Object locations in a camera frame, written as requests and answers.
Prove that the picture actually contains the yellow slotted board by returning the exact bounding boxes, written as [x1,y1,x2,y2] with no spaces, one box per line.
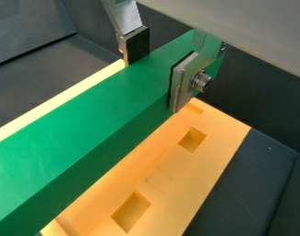
[0,62,250,236]

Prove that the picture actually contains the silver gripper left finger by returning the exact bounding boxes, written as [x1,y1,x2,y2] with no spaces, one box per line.
[101,0,151,65]

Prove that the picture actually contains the green rectangular block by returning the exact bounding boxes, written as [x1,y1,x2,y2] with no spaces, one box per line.
[0,29,228,236]

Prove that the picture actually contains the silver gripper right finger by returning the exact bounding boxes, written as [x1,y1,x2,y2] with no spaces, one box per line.
[168,29,228,112]

